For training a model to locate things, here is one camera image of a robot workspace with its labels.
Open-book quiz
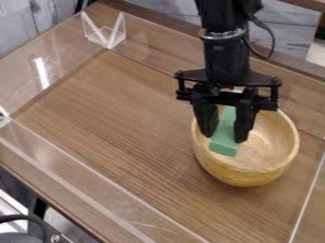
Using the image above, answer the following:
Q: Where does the clear acrylic corner bracket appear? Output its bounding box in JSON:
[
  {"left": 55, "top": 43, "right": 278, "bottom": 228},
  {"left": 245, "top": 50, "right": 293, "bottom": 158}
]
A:
[{"left": 80, "top": 11, "right": 126, "bottom": 49}]

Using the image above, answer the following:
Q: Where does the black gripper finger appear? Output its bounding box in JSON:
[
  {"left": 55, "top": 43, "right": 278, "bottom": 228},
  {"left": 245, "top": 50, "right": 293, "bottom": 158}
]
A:
[
  {"left": 234, "top": 101, "right": 256, "bottom": 143},
  {"left": 191, "top": 93, "right": 218, "bottom": 138}
]

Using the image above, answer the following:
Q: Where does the brown wooden bowl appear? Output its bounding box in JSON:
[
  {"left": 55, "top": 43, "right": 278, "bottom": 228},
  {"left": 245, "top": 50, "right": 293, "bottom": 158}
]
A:
[{"left": 191, "top": 110, "right": 300, "bottom": 187}]

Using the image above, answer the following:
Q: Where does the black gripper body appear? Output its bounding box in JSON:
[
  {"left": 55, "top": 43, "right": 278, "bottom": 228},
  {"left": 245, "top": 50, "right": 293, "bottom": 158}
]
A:
[{"left": 174, "top": 28, "right": 282, "bottom": 111}]

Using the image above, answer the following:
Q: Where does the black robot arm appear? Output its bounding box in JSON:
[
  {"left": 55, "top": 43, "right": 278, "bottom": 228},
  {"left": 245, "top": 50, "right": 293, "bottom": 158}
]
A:
[{"left": 174, "top": 0, "right": 282, "bottom": 143}]

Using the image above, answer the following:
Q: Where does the green rectangular block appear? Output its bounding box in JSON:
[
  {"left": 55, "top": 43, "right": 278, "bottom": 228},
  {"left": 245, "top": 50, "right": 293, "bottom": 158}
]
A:
[{"left": 207, "top": 88, "right": 245, "bottom": 158}]

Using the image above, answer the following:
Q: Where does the black cable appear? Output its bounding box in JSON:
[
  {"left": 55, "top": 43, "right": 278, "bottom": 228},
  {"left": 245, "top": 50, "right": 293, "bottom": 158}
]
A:
[{"left": 245, "top": 15, "right": 277, "bottom": 61}]

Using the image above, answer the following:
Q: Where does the black table leg bracket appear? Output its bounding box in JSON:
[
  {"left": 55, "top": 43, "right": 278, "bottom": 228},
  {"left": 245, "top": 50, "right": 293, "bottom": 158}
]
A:
[{"left": 28, "top": 197, "right": 74, "bottom": 243}]

